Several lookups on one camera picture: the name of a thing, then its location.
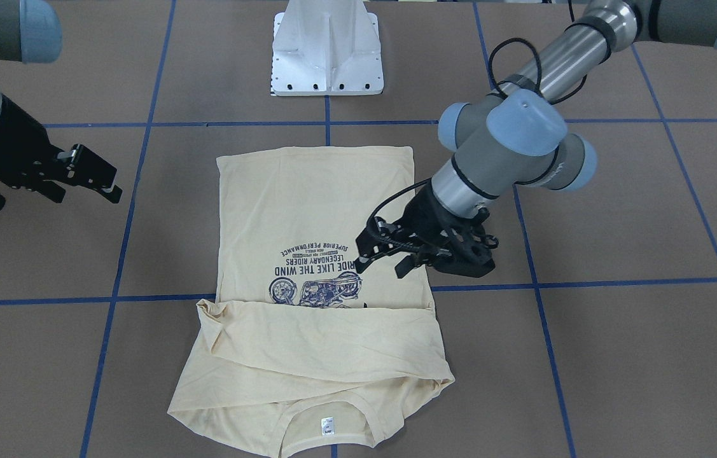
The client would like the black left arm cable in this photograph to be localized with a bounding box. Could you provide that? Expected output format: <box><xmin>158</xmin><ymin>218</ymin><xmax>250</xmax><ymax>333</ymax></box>
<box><xmin>368</xmin><ymin>38</ymin><xmax>590</xmax><ymax>220</ymax></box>

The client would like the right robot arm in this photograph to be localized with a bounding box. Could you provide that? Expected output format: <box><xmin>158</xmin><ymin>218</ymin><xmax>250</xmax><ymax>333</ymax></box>
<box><xmin>0</xmin><ymin>1</ymin><xmax>123</xmax><ymax>211</ymax></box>

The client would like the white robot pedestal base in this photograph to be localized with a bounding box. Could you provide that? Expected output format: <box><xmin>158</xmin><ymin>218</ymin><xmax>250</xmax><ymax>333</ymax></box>
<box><xmin>270</xmin><ymin>1</ymin><xmax>385</xmax><ymax>97</ymax></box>

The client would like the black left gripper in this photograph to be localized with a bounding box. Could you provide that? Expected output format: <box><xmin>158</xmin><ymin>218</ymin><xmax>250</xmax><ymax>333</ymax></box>
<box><xmin>355</xmin><ymin>184</ymin><xmax>499</xmax><ymax>279</ymax></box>

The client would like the cream long-sleeve graphic shirt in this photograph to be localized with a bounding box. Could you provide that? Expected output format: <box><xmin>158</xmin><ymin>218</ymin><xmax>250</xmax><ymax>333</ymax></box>
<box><xmin>167</xmin><ymin>146</ymin><xmax>455</xmax><ymax>457</ymax></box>

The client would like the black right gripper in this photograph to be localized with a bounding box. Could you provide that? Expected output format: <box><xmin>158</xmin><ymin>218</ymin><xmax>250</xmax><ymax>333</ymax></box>
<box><xmin>0</xmin><ymin>96</ymin><xmax>123</xmax><ymax>210</ymax></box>

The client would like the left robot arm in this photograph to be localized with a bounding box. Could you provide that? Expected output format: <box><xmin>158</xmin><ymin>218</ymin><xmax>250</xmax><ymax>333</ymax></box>
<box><xmin>354</xmin><ymin>1</ymin><xmax>717</xmax><ymax>278</ymax></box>

